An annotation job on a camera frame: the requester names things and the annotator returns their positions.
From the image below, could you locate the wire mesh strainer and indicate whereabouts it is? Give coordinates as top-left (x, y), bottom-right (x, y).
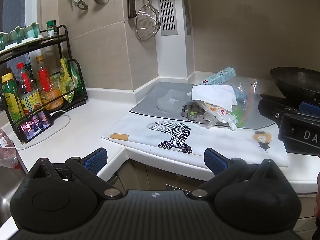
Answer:
top-left (135, 0), bottom-right (161, 41)

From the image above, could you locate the white paper tissue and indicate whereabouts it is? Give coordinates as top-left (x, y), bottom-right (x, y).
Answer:
top-left (191, 84), bottom-right (237, 112)

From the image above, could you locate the white spouted sauce pouch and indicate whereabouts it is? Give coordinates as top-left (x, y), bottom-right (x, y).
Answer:
top-left (205, 102), bottom-right (237, 131)

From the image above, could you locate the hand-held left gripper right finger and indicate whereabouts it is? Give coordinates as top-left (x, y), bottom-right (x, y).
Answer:
top-left (189, 148), bottom-right (286, 201)

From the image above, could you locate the steel sink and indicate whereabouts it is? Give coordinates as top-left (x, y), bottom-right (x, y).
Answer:
top-left (0, 166), bottom-right (29, 225)

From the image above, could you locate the yellow cap green label bottle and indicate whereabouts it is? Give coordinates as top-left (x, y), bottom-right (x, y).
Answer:
top-left (1, 72), bottom-right (24, 122)

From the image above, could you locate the black wire spice rack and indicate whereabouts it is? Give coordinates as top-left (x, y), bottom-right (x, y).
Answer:
top-left (0, 24), bottom-right (88, 144)

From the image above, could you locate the yellow snack bag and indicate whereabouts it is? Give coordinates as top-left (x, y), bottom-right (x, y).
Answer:
top-left (59, 57), bottom-right (75, 98)

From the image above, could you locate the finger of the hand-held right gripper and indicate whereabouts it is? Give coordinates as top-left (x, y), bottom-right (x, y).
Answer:
top-left (258, 97), bottom-right (300, 125)
top-left (299, 102), bottom-right (320, 117)

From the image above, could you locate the grey mat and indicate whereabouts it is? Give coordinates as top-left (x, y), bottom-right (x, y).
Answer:
top-left (129, 81), bottom-right (278, 128)

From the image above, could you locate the white printed cloth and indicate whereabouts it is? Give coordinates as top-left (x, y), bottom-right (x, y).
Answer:
top-left (101, 114), bottom-right (290, 167)

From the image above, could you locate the green lid spice jar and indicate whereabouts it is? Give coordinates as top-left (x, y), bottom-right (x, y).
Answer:
top-left (46, 20), bottom-right (58, 39)

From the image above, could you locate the white framed window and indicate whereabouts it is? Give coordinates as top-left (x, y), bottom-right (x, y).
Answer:
top-left (0, 0), bottom-right (42, 38)

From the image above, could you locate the red clear plastic bag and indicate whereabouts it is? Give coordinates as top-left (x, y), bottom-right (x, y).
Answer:
top-left (0, 129), bottom-right (19, 168)

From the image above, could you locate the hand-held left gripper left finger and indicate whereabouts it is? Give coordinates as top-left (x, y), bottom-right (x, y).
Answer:
top-left (26, 148), bottom-right (123, 200)

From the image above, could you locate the green snack bag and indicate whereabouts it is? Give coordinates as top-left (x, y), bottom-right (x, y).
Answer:
top-left (67, 61), bottom-right (83, 103)

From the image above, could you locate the clear zip bag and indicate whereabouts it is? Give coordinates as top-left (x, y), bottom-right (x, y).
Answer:
top-left (231, 77), bottom-right (259, 128)

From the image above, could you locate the translucent plastic box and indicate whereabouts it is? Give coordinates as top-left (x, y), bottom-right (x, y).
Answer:
top-left (157, 89), bottom-right (181, 113)

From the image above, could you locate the flower-shaped metal egg mold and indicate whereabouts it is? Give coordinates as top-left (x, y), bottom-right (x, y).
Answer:
top-left (180, 100), bottom-right (209, 122)

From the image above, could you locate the smartphone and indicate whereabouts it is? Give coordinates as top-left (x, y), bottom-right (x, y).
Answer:
top-left (17, 110), bottom-right (54, 143)

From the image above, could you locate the blue wrapper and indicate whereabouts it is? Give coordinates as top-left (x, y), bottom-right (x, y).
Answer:
top-left (234, 91), bottom-right (248, 103)

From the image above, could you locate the white charging cable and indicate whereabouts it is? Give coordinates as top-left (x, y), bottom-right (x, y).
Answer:
top-left (10, 110), bottom-right (71, 150)

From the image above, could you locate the black wok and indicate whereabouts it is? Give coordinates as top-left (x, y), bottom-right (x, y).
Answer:
top-left (269, 66), bottom-right (320, 98)

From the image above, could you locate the orange cap oil bottle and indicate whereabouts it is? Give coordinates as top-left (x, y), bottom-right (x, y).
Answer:
top-left (35, 55), bottom-right (64, 112)

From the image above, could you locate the light blue carton box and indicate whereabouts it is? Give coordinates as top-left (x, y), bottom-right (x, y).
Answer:
top-left (199, 67), bottom-right (237, 86)

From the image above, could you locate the red cap clear bottle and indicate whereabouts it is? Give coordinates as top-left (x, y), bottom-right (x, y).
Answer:
top-left (16, 62), bottom-right (43, 113)

